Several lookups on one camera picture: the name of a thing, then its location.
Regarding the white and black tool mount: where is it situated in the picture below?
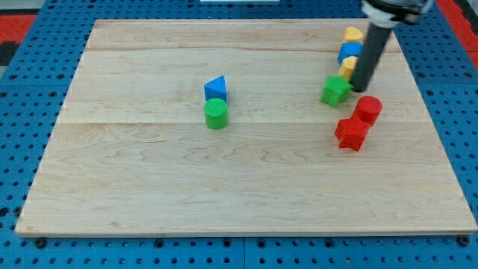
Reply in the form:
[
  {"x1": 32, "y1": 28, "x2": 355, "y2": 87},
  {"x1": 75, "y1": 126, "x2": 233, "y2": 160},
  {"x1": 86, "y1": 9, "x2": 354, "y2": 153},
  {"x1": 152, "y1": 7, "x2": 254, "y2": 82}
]
[{"x1": 361, "y1": 0, "x2": 434, "y2": 28}]

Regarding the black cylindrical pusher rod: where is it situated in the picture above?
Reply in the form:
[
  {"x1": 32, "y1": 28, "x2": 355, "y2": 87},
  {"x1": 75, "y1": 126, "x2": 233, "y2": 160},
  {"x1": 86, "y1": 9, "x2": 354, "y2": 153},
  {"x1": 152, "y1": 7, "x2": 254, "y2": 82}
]
[{"x1": 350, "y1": 23, "x2": 391, "y2": 93}]

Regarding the green star block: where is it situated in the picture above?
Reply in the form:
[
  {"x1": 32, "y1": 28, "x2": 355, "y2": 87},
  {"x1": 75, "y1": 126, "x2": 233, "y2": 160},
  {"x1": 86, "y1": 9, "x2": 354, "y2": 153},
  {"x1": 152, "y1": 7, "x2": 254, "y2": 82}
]
[{"x1": 320, "y1": 75, "x2": 353, "y2": 108}]

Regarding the red star block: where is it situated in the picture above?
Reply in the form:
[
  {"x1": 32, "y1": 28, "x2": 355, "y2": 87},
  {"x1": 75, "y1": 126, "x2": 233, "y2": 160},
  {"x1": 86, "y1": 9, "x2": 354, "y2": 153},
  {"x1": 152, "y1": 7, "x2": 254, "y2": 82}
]
[{"x1": 335, "y1": 115, "x2": 371, "y2": 151}]

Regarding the blue triangle block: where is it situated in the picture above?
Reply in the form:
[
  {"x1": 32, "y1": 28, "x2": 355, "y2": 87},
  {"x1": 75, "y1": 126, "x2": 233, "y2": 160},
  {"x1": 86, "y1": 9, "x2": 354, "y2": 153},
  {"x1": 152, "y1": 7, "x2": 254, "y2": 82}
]
[{"x1": 204, "y1": 75, "x2": 227, "y2": 102}]

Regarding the yellow block top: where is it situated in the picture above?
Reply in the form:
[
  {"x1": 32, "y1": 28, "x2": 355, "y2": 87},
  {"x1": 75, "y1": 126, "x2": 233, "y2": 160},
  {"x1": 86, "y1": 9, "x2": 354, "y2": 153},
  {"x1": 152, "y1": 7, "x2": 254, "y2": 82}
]
[{"x1": 343, "y1": 26, "x2": 364, "y2": 43}]

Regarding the yellow block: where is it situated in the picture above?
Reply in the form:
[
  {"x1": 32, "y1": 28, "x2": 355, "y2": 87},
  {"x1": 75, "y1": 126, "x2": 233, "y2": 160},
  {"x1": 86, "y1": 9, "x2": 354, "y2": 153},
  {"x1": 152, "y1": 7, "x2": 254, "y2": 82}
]
[
  {"x1": 343, "y1": 26, "x2": 364, "y2": 43},
  {"x1": 338, "y1": 56, "x2": 359, "y2": 81}
]

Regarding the blue cube block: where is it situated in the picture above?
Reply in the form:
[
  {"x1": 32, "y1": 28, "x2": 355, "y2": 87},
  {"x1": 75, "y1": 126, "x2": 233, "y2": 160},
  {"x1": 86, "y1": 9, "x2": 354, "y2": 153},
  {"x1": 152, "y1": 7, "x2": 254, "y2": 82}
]
[{"x1": 338, "y1": 42, "x2": 363, "y2": 64}]

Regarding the yellow block lower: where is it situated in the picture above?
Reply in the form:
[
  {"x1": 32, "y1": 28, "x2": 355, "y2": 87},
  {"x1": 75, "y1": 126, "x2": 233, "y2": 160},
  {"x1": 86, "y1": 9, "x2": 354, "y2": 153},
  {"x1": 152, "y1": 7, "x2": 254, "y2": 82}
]
[{"x1": 338, "y1": 56, "x2": 359, "y2": 81}]

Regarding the red cylinder block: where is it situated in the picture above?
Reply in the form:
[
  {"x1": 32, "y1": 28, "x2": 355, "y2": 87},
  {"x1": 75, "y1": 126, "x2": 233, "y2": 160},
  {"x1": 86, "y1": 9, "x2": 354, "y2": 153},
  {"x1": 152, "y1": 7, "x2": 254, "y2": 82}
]
[{"x1": 353, "y1": 96, "x2": 383, "y2": 126}]

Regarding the green cylinder block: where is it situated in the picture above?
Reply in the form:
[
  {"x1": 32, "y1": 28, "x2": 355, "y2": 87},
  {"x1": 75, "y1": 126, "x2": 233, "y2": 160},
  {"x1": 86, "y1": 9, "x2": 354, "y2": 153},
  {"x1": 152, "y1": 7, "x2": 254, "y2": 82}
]
[{"x1": 203, "y1": 98, "x2": 228, "y2": 130}]

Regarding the wooden board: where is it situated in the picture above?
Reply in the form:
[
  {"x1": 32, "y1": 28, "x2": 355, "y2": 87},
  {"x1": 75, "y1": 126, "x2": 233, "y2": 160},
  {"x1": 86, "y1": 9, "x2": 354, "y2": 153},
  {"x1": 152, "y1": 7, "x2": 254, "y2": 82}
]
[{"x1": 15, "y1": 19, "x2": 477, "y2": 238}]

